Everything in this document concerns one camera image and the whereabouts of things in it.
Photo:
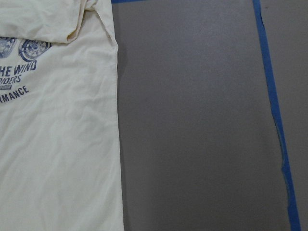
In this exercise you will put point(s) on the cream long-sleeve graphic shirt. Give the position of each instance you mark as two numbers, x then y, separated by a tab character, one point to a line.
59	140

